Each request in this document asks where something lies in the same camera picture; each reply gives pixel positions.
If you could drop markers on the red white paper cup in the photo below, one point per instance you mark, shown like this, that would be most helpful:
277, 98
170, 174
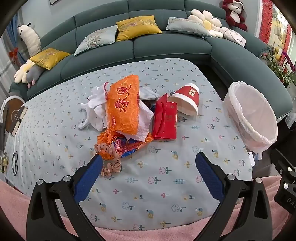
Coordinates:
186, 97

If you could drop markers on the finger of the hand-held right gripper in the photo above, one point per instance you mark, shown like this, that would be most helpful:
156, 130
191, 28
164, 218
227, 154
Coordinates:
282, 163

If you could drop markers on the white long plush toy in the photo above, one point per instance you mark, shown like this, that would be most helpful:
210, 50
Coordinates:
29, 38

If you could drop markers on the cream flower plush cushion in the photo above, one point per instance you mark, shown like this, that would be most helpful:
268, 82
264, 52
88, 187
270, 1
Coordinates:
22, 71

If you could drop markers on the grey plush toy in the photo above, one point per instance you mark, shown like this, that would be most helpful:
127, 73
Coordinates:
32, 75

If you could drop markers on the red paper bag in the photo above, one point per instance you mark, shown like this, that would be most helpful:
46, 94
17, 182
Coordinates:
165, 118

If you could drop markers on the pink fluffy blanket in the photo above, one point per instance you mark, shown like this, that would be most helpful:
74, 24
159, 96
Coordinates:
13, 208

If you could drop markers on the red teddy bear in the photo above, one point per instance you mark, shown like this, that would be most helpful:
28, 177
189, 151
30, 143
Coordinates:
234, 14

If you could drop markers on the polka dot scrunchie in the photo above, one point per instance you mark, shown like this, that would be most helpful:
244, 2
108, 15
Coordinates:
111, 151

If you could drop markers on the white paper towel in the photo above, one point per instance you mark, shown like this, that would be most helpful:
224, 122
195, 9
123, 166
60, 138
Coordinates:
144, 122

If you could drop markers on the round wooden side table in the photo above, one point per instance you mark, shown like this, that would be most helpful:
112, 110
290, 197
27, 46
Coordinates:
10, 115

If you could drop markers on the blue curtain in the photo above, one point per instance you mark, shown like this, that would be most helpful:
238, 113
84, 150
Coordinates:
12, 46

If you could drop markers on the potted flowering plant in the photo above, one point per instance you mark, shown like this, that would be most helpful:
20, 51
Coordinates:
283, 66

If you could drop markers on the white flower plush cushion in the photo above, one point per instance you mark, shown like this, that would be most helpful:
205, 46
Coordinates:
207, 22

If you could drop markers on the dark green sofa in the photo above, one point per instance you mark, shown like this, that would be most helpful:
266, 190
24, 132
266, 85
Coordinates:
161, 46

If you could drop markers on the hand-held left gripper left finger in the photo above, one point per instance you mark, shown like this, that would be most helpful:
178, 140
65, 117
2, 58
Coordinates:
89, 178

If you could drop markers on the black eyeglasses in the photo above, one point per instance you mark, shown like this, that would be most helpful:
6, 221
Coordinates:
15, 162

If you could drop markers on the bin with white bag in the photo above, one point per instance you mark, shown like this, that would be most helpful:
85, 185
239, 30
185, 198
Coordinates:
252, 115

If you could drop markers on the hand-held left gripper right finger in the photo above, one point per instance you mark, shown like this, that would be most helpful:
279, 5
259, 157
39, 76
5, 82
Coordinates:
209, 176

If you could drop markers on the orange plastic bag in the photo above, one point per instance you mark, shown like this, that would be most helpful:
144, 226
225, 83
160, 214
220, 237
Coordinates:
124, 104

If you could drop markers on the floral light blue tablecloth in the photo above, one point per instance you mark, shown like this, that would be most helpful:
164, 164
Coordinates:
161, 185

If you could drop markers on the red wall hanging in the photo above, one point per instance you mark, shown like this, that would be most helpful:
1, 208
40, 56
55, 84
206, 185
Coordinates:
275, 23

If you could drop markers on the yellow embroidered pillow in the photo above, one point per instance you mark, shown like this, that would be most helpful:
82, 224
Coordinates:
49, 58
137, 27

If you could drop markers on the grey-green embroidered pillow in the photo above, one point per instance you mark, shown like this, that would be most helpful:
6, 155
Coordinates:
96, 39
187, 26

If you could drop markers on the white quilted cushion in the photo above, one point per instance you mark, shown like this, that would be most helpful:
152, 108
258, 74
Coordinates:
233, 36

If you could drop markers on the orange blue snack wrapper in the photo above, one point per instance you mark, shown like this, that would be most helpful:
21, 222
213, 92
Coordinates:
126, 144

